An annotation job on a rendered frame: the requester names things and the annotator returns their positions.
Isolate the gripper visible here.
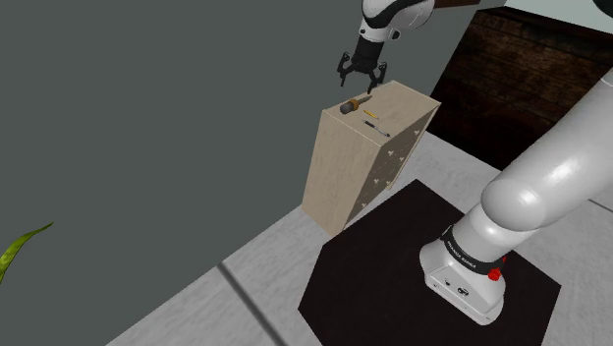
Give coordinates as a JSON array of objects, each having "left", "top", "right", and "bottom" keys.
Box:
[{"left": 336, "top": 36, "right": 389, "bottom": 95}]

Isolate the beige wooden chest of drawers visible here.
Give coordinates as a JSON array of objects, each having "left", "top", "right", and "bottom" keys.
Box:
[{"left": 300, "top": 80, "right": 442, "bottom": 238}]

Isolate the green plant leaf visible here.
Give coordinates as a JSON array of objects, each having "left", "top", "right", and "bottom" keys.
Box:
[{"left": 0, "top": 221, "right": 55, "bottom": 285}]

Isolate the black robot stand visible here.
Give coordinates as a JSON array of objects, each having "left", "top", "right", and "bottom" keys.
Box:
[{"left": 297, "top": 179, "right": 563, "bottom": 346}]

